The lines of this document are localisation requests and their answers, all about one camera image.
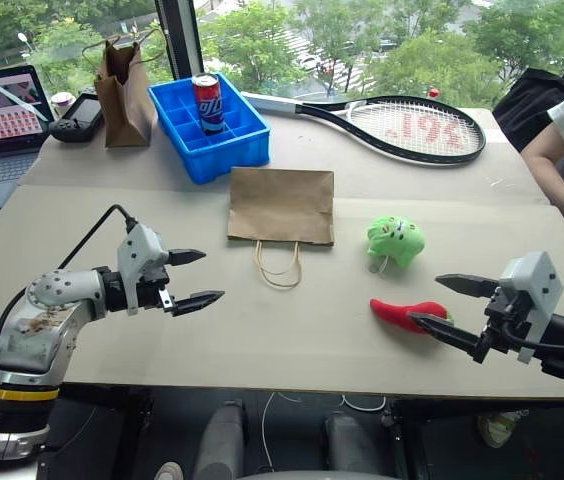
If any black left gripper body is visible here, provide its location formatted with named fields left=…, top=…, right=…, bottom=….
left=136, top=264, right=178, bottom=313

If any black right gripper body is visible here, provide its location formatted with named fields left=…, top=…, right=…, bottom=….
left=471, top=284, right=534, bottom=365

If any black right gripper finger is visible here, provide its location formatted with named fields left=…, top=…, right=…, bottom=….
left=406, top=312, right=484, bottom=357
left=433, top=272, right=502, bottom=299

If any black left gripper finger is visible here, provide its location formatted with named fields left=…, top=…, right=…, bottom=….
left=171, top=290, right=226, bottom=318
left=167, top=247, right=208, bottom=268

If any flat brown paper bag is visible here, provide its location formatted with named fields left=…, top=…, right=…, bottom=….
left=226, top=167, right=336, bottom=292

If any standing brown paper bag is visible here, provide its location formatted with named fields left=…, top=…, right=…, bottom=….
left=81, top=28, right=166, bottom=149

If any red chili plush toy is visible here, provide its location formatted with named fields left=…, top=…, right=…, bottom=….
left=369, top=298, right=456, bottom=336

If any green plush toy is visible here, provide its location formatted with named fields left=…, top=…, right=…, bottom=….
left=365, top=214, right=427, bottom=276

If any blue plastic divided crate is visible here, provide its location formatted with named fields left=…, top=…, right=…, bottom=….
left=147, top=71, right=272, bottom=187

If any green white packet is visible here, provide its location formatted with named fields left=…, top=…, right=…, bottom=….
left=476, top=408, right=532, bottom=449

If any dark grey rounded shape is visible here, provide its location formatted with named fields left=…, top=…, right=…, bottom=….
left=322, top=411, right=380, bottom=472
left=192, top=399, right=250, bottom=480

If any red blue soda can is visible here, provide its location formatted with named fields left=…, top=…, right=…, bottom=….
left=191, top=72, right=226, bottom=137

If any black handheld game controller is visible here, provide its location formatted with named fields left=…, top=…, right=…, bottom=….
left=48, top=92, right=105, bottom=145

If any black white tennis racket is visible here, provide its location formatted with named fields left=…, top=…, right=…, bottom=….
left=240, top=91, right=488, bottom=168

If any white purple paper cup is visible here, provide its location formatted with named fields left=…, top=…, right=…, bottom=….
left=50, top=91, right=74, bottom=122

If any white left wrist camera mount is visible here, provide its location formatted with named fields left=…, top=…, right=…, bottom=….
left=115, top=223, right=171, bottom=316

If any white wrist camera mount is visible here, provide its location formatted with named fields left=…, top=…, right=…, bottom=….
left=499, top=250, right=564, bottom=364
left=115, top=223, right=171, bottom=316

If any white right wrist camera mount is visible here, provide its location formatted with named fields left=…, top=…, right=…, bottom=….
left=499, top=250, right=564, bottom=364

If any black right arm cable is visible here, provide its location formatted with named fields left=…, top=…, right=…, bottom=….
left=500, top=319, right=564, bottom=357

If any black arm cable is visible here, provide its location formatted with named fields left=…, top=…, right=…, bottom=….
left=500, top=319, right=564, bottom=357
left=55, top=203, right=140, bottom=270

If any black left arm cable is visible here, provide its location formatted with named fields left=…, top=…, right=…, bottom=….
left=55, top=203, right=140, bottom=270

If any white cable under table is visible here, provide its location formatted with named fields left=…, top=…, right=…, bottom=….
left=260, top=391, right=389, bottom=472

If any black window frame post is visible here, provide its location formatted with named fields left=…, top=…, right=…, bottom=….
left=153, top=0, right=206, bottom=84

